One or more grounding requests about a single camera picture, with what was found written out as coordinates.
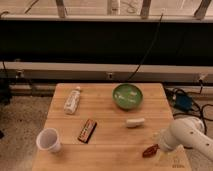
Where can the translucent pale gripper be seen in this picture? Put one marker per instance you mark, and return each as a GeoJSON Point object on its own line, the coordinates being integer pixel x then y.
{"type": "Point", "coordinates": [158, 138]}

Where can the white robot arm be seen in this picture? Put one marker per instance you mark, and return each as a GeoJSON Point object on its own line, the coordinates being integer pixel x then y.
{"type": "Point", "coordinates": [188, 132]}

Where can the green ceramic bowl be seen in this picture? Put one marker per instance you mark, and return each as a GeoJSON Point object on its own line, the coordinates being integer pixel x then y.
{"type": "Point", "coordinates": [127, 96]}

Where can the white oblong block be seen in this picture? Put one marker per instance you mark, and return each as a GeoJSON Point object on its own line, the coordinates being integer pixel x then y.
{"type": "Point", "coordinates": [132, 123]}

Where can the blue power box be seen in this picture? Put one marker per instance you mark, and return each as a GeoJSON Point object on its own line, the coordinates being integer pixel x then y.
{"type": "Point", "coordinates": [183, 102]}

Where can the wooden table top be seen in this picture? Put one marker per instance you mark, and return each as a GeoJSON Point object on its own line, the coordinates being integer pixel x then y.
{"type": "Point", "coordinates": [112, 146]}

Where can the orange black candy bar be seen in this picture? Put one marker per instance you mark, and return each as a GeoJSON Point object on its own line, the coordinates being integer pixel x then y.
{"type": "Point", "coordinates": [87, 131]}

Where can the white plastic cup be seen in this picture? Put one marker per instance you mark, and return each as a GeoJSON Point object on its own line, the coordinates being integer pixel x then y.
{"type": "Point", "coordinates": [48, 140]}

